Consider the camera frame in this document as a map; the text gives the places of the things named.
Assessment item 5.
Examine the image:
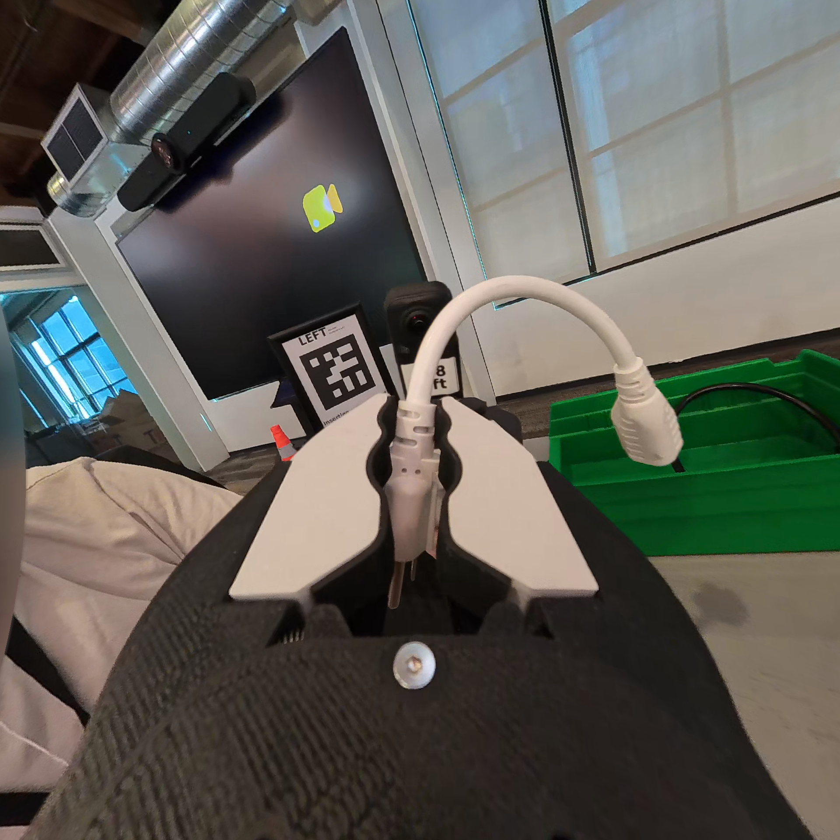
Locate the cardboard box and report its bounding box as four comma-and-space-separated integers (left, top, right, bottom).
79, 387, 172, 460

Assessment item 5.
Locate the white air vent grille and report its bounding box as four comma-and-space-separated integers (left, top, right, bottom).
41, 82, 109, 189

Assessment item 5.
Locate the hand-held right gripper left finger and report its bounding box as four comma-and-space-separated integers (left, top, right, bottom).
228, 394, 396, 601

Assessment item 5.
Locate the round spiral metal duct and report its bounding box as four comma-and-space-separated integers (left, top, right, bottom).
46, 0, 296, 217

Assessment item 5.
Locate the black video bar camera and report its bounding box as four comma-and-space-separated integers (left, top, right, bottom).
117, 71, 258, 212

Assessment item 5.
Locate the large frosted window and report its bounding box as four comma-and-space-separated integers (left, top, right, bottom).
407, 0, 840, 286

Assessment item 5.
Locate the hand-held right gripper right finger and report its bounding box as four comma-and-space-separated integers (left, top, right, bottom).
436, 395, 601, 599

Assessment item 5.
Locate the framed printed sign on stand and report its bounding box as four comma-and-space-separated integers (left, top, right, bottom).
268, 302, 389, 437

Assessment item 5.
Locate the large black wall screen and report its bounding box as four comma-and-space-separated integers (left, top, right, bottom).
115, 26, 429, 403

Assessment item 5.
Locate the interior glass partition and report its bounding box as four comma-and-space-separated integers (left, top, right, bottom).
0, 289, 139, 434

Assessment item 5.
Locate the green plastic crate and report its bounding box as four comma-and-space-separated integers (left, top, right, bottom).
548, 350, 840, 557

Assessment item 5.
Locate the person's pale clothing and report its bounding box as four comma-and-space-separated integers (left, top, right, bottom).
0, 456, 245, 772

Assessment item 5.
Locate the thin black cable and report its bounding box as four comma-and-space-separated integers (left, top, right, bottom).
675, 384, 840, 455

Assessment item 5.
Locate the white power plug with cable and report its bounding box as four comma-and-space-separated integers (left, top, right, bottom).
384, 276, 685, 613

